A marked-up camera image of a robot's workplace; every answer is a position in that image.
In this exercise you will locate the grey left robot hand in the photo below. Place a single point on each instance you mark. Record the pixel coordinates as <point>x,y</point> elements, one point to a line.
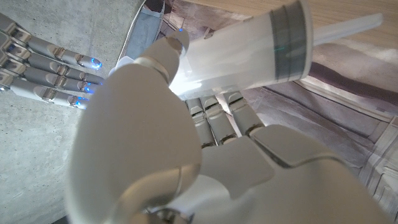
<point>140,140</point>

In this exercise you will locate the large clear plastic syringe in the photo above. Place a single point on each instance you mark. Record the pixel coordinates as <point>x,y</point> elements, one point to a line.
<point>236,56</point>

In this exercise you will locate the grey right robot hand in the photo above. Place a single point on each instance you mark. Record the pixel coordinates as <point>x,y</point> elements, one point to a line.
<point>40,74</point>

